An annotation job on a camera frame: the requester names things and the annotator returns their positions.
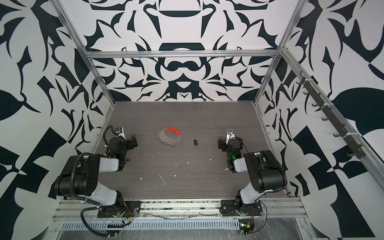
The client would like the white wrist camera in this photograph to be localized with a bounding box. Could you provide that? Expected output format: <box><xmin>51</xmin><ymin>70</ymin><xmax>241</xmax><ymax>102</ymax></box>
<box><xmin>114</xmin><ymin>127</ymin><xmax>126</xmax><ymax>139</ymax></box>
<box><xmin>226</xmin><ymin>128</ymin><xmax>236</xmax><ymax>142</ymax></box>

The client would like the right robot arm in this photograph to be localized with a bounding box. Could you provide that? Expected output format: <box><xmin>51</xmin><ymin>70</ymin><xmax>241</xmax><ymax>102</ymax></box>
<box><xmin>218</xmin><ymin>137</ymin><xmax>288</xmax><ymax>210</ymax></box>

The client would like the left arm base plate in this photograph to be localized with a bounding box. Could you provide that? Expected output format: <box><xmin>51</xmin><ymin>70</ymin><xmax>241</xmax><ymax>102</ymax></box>
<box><xmin>97</xmin><ymin>201</ymin><xmax>142</xmax><ymax>218</ymax></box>

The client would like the keyring chain with red tag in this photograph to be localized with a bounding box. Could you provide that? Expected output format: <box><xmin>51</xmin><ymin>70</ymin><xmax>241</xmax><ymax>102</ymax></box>
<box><xmin>155</xmin><ymin>126</ymin><xmax>184</xmax><ymax>147</ymax></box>

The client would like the white slotted cable duct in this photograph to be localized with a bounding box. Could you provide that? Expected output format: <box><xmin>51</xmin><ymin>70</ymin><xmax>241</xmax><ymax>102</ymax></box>
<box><xmin>61</xmin><ymin>219</ymin><xmax>240</xmax><ymax>231</ymax></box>

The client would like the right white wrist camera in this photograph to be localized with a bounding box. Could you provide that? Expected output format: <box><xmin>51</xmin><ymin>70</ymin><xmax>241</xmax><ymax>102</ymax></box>
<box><xmin>226</xmin><ymin>128</ymin><xmax>236</xmax><ymax>142</ymax></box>

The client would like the aluminium frame crossbar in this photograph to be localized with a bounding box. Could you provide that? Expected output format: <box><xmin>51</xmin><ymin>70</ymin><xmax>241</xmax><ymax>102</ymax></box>
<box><xmin>85</xmin><ymin>50</ymin><xmax>278</xmax><ymax>59</ymax></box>

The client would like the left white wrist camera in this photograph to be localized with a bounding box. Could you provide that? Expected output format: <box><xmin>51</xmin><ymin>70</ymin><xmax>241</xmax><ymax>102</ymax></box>
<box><xmin>114</xmin><ymin>127</ymin><xmax>126</xmax><ymax>139</ymax></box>

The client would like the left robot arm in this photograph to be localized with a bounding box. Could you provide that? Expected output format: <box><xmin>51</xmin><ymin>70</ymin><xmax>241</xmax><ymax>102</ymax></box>
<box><xmin>54</xmin><ymin>134</ymin><xmax>138</xmax><ymax>209</ymax></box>

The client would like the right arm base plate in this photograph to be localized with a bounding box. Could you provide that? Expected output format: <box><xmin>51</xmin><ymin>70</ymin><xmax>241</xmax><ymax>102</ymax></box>
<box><xmin>219</xmin><ymin>200</ymin><xmax>263</xmax><ymax>217</ymax></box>

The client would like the black wall hook rack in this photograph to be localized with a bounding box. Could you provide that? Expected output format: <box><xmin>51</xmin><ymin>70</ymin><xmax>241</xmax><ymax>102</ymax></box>
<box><xmin>297</xmin><ymin>71</ymin><xmax>367</xmax><ymax>159</ymax></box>

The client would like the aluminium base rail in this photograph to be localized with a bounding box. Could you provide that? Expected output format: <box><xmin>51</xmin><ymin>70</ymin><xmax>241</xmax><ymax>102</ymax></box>
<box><xmin>53</xmin><ymin>198</ymin><xmax>308</xmax><ymax>220</ymax></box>

